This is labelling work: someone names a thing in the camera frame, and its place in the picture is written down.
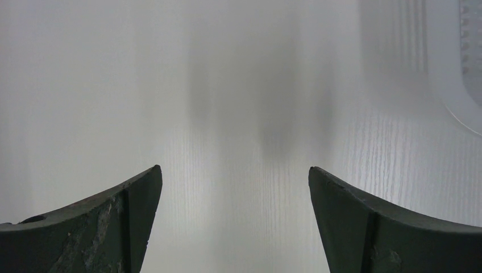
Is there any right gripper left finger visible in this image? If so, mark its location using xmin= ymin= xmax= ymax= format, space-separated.
xmin=1 ymin=166 xmax=163 ymax=272

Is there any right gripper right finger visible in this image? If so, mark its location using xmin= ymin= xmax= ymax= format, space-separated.
xmin=309 ymin=167 xmax=481 ymax=273

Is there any white plastic basket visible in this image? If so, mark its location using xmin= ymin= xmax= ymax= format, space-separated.
xmin=458 ymin=0 xmax=481 ymax=105

